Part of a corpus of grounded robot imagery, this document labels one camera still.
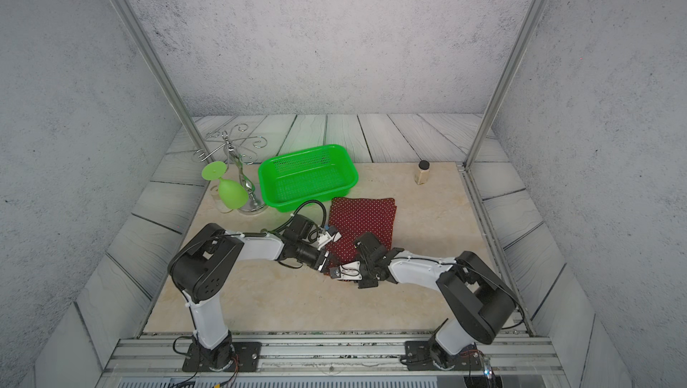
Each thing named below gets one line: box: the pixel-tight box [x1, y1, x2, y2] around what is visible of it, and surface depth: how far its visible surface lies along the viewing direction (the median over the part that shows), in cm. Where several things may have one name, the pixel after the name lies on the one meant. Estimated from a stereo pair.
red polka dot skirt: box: [323, 196, 398, 275], surface depth 104 cm
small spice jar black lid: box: [414, 160, 431, 186], surface depth 111 cm
